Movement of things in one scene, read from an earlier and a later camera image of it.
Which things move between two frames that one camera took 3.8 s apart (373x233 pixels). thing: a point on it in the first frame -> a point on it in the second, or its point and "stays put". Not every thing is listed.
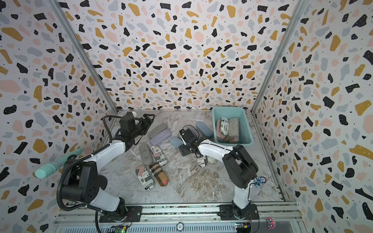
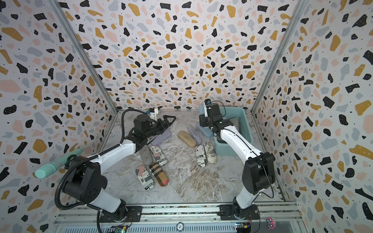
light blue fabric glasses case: [206, 130] stays put
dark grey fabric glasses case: [145, 155] stays put
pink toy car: [271, 223] stays put
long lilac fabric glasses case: [159, 138] stays put
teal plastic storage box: [231, 126] stays put
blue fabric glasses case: [176, 141] -> [201, 109]
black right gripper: [183, 150] -> [203, 121]
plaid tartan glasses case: [159, 174] stays put
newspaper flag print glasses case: [158, 155] -> [201, 156]
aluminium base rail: [284, 218] stays put
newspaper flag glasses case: [145, 177] stays put
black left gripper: [142, 120] -> [166, 122]
